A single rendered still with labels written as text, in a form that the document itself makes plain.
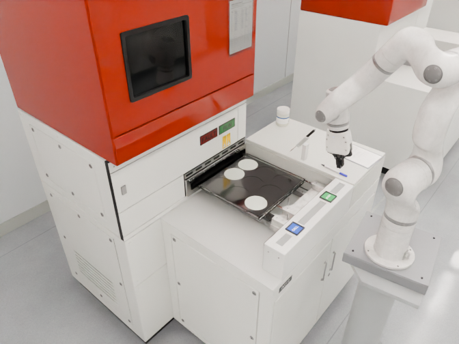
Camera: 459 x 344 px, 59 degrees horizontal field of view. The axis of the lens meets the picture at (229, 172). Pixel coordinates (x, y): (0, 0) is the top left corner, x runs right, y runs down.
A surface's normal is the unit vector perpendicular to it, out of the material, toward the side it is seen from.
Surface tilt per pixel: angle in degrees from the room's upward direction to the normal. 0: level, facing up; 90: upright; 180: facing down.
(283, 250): 0
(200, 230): 0
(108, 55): 90
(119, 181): 90
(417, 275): 2
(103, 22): 90
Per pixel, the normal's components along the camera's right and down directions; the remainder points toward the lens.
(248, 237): 0.00, -0.82
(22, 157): 0.76, 0.37
